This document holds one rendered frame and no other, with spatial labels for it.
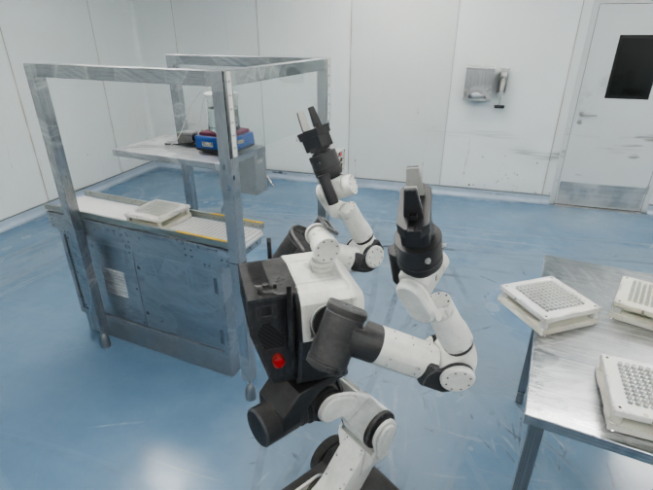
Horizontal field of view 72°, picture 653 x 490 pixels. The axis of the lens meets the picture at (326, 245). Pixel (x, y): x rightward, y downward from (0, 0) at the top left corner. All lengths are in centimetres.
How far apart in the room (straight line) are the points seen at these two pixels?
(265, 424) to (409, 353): 47
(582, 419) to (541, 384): 14
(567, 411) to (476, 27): 459
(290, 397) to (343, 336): 37
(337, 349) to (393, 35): 490
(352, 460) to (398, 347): 81
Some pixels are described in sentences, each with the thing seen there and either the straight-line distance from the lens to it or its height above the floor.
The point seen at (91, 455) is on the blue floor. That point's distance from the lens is 263.
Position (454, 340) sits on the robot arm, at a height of 124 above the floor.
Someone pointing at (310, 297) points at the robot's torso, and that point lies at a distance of 108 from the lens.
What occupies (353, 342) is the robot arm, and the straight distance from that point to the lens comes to 99.
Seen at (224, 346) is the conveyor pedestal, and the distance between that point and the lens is 267.
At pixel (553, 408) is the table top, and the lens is 149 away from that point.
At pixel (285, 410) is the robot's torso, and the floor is 91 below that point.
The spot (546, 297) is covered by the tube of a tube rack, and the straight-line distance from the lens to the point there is 184.
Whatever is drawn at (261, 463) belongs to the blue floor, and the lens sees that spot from 237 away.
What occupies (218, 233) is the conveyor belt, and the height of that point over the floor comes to 89.
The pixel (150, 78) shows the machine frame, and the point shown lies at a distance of 214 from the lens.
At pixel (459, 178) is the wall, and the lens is 579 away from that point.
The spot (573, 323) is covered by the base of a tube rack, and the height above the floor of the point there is 90.
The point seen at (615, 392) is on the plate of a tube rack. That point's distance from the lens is 151.
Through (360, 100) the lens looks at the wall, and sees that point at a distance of 576.
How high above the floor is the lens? 184
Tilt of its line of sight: 25 degrees down
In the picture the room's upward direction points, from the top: straight up
